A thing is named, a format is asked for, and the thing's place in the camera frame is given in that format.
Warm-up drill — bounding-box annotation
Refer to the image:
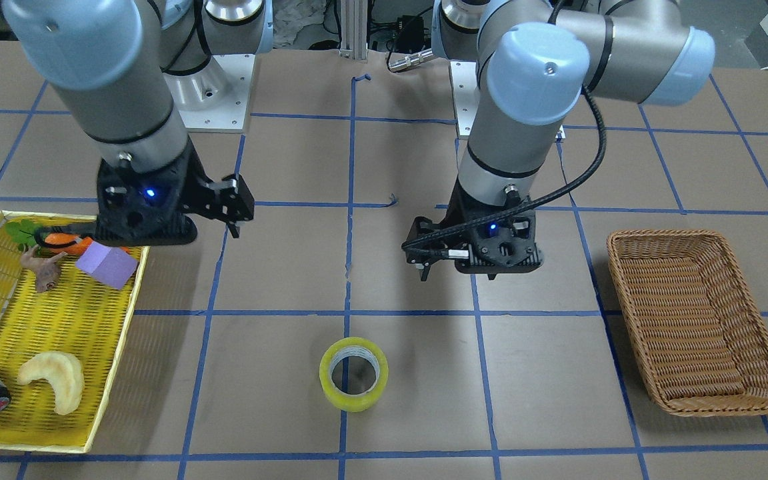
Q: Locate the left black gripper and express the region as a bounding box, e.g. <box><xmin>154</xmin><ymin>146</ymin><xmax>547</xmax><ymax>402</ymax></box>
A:
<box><xmin>411</xmin><ymin>181</ymin><xmax>545</xmax><ymax>282</ymax></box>

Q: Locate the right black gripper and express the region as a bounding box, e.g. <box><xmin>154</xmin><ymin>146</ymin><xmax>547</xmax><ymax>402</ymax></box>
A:
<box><xmin>93</xmin><ymin>141</ymin><xmax>254</xmax><ymax>245</ymax></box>

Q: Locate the yellow tape roll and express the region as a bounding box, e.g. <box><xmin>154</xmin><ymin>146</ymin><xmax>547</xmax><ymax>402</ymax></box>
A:
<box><xmin>318</xmin><ymin>337</ymin><xmax>389</xmax><ymax>413</ymax></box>

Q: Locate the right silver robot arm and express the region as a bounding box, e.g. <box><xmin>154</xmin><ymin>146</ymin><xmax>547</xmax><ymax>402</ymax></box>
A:
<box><xmin>0</xmin><ymin>1</ymin><xmax>273</xmax><ymax>247</ymax></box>

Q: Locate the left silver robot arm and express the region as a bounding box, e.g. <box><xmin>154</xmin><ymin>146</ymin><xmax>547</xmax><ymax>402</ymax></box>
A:
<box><xmin>401</xmin><ymin>1</ymin><xmax>716</xmax><ymax>281</ymax></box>

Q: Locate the purple foam block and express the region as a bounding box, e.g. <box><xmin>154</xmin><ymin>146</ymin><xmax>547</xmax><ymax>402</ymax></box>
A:
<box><xmin>75</xmin><ymin>242</ymin><xmax>138</xmax><ymax>291</ymax></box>

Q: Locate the orange toy carrot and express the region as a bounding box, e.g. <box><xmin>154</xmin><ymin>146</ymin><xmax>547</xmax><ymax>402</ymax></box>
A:
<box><xmin>42</xmin><ymin>232</ymin><xmax>93</xmax><ymax>257</ymax></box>

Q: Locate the brown toy figurine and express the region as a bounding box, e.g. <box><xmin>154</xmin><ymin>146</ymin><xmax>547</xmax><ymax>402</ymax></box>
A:
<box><xmin>19</xmin><ymin>246</ymin><xmax>68</xmax><ymax>293</ymax></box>

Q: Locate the yellow woven tray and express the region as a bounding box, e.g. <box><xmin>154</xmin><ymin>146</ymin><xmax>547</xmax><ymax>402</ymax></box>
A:
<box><xmin>0</xmin><ymin>211</ymin><xmax>150</xmax><ymax>455</ymax></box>

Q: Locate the pale toy croissant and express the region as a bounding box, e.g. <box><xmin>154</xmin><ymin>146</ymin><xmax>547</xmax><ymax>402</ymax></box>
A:
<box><xmin>17</xmin><ymin>351</ymin><xmax>85</xmax><ymax>415</ymax></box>

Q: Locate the brown wicker basket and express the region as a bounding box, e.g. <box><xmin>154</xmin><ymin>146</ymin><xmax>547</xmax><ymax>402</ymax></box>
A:
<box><xmin>606</xmin><ymin>230</ymin><xmax>768</xmax><ymax>417</ymax></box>

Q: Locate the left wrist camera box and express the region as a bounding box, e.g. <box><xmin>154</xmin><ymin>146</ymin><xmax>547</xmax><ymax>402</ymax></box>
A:
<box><xmin>401</xmin><ymin>216</ymin><xmax>465</xmax><ymax>267</ymax></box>

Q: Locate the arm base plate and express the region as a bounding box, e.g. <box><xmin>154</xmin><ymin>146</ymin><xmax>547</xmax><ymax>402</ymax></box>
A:
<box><xmin>448</xmin><ymin>60</ymin><xmax>566</xmax><ymax>142</ymax></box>
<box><xmin>164</xmin><ymin>54</ymin><xmax>257</xmax><ymax>133</ymax></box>

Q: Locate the aluminium frame post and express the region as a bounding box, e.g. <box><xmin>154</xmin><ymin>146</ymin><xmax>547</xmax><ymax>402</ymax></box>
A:
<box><xmin>337</xmin><ymin>0</ymin><xmax>371</xmax><ymax>63</ymax></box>

